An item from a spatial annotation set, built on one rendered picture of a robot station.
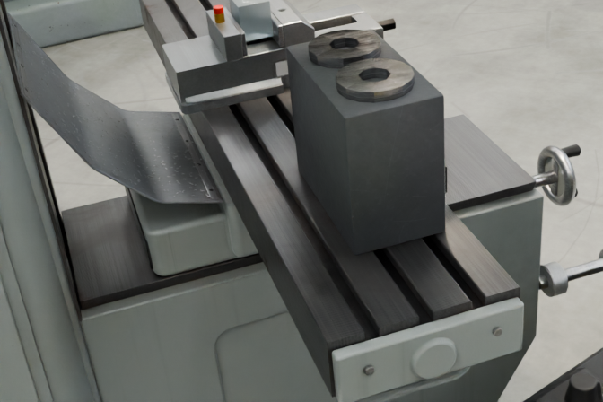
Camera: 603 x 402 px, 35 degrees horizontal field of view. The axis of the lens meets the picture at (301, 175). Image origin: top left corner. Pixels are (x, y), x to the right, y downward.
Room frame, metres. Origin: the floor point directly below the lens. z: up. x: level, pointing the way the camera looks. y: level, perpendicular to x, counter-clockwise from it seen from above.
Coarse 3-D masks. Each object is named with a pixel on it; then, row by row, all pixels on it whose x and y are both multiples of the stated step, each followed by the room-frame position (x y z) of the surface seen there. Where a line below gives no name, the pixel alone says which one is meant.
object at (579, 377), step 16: (576, 368) 1.04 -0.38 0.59; (592, 368) 1.04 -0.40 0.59; (560, 384) 0.99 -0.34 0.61; (576, 384) 0.95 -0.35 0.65; (592, 384) 0.95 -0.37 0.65; (528, 400) 0.99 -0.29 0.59; (544, 400) 0.96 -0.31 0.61; (560, 400) 0.96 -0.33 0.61; (576, 400) 0.94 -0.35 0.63; (592, 400) 0.94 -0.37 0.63
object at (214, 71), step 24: (216, 24) 1.41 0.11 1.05; (312, 24) 1.47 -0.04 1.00; (336, 24) 1.48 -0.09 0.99; (360, 24) 1.44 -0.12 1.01; (168, 48) 1.43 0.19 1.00; (192, 48) 1.42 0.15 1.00; (216, 48) 1.41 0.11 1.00; (240, 48) 1.36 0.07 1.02; (264, 48) 1.38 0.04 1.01; (168, 72) 1.43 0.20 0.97; (192, 72) 1.34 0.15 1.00; (216, 72) 1.35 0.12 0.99; (240, 72) 1.36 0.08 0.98; (264, 72) 1.37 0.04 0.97; (192, 96) 1.34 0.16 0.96; (216, 96) 1.34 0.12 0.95; (240, 96) 1.34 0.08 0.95; (264, 96) 1.35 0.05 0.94
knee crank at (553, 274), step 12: (600, 252) 1.39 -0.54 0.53; (552, 264) 1.35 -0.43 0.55; (588, 264) 1.36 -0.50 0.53; (600, 264) 1.36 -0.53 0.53; (540, 276) 1.34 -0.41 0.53; (552, 276) 1.32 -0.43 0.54; (564, 276) 1.32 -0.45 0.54; (576, 276) 1.34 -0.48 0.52; (540, 288) 1.33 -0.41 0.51; (552, 288) 1.32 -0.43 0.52; (564, 288) 1.32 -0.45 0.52
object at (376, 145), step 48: (288, 48) 1.11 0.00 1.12; (336, 48) 1.09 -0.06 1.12; (384, 48) 1.07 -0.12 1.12; (336, 96) 0.96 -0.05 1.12; (384, 96) 0.93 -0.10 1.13; (432, 96) 0.93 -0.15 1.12; (336, 144) 0.94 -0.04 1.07; (384, 144) 0.92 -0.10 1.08; (432, 144) 0.93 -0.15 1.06; (336, 192) 0.95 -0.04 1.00; (384, 192) 0.91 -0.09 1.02; (432, 192) 0.93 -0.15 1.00; (384, 240) 0.91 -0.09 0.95
